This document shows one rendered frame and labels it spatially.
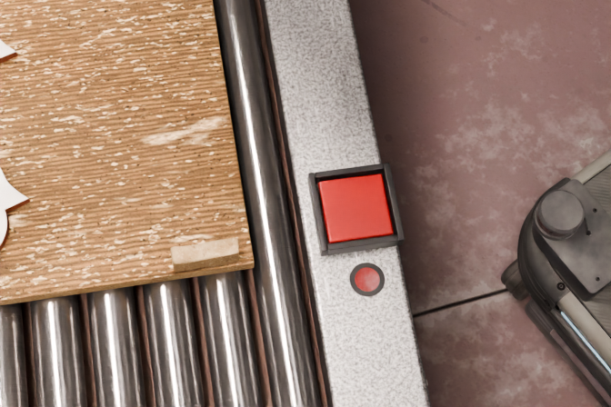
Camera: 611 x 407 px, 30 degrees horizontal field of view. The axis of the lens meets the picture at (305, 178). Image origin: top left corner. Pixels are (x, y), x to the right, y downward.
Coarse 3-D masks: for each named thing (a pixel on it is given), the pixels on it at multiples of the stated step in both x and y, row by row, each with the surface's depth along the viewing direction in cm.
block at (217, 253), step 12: (216, 240) 98; (228, 240) 98; (180, 252) 97; (192, 252) 97; (204, 252) 98; (216, 252) 98; (228, 252) 98; (180, 264) 97; (192, 264) 98; (204, 264) 99; (216, 264) 99
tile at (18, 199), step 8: (0, 168) 101; (0, 176) 101; (0, 184) 101; (8, 184) 101; (0, 192) 100; (8, 192) 100; (16, 192) 100; (0, 200) 100; (8, 200) 100; (16, 200) 100; (24, 200) 100; (0, 208) 100; (8, 208) 100; (0, 216) 100; (0, 224) 99; (8, 224) 100; (0, 232) 99; (8, 232) 100; (0, 240) 99; (0, 248) 99
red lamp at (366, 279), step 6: (360, 270) 102; (366, 270) 103; (372, 270) 103; (360, 276) 102; (366, 276) 102; (372, 276) 102; (378, 276) 102; (360, 282) 102; (366, 282) 102; (372, 282) 102; (378, 282) 102; (360, 288) 102; (366, 288) 102; (372, 288) 102
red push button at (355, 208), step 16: (368, 176) 104; (320, 192) 104; (336, 192) 104; (352, 192) 104; (368, 192) 104; (384, 192) 104; (336, 208) 103; (352, 208) 103; (368, 208) 103; (384, 208) 103; (336, 224) 103; (352, 224) 103; (368, 224) 103; (384, 224) 103; (336, 240) 102; (352, 240) 102
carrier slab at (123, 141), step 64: (0, 0) 109; (64, 0) 109; (128, 0) 109; (192, 0) 110; (0, 64) 106; (64, 64) 106; (128, 64) 107; (192, 64) 107; (0, 128) 104; (64, 128) 104; (128, 128) 104; (192, 128) 105; (64, 192) 102; (128, 192) 102; (192, 192) 102; (0, 256) 99; (64, 256) 100; (128, 256) 100
